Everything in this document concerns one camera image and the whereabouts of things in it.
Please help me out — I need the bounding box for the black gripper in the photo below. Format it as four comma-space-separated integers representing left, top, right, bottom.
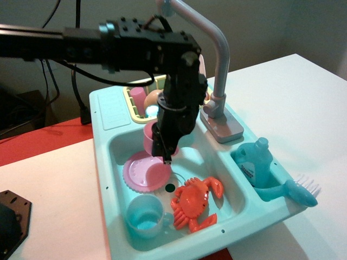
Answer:
151, 53, 208, 165

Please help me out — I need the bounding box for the pink toy cup with handle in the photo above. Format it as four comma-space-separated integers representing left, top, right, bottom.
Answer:
143, 121, 179, 155

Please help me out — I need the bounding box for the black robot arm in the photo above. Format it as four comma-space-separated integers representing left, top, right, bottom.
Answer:
1, 15, 208, 164

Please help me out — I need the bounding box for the teal toy sink unit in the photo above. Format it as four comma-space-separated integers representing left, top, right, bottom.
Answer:
89, 87, 304, 259

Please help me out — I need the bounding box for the blue toy cup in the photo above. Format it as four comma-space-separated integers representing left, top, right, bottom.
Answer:
125, 194, 174, 239

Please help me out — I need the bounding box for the pink toy plate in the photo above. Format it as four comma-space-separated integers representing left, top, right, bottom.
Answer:
123, 151, 171, 193

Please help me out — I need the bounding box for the teal ball toy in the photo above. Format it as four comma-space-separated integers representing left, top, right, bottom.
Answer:
145, 105, 159, 118

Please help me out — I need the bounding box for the beige toy egg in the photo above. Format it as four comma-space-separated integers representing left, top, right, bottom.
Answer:
143, 89, 162, 109

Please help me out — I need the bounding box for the orange toy crab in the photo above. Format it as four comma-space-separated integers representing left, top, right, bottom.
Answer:
170, 177, 224, 233

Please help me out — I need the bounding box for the pink tumbler in rack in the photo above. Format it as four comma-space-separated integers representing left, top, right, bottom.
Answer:
130, 87, 146, 116

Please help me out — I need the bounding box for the grey toy faucet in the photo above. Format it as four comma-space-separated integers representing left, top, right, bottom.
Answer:
156, 0, 244, 144

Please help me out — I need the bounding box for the yellow dish drying rack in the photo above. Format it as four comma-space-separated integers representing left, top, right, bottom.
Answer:
123, 74, 215, 125

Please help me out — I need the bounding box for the blue dish soap bottle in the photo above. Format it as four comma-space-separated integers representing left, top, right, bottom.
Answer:
232, 137, 273, 189

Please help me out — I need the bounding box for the pink plate in rack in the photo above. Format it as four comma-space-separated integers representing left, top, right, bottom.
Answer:
199, 54, 207, 79

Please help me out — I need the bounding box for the blue dish brush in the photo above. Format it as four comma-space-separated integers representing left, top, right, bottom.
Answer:
254, 175, 321, 207

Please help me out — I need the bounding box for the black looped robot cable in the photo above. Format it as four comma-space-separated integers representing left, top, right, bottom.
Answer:
54, 61, 158, 84

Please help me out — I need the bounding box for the black power cable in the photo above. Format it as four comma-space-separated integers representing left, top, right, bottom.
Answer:
40, 0, 62, 108

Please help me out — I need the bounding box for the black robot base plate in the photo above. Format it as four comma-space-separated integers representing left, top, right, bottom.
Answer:
1, 190, 32, 259

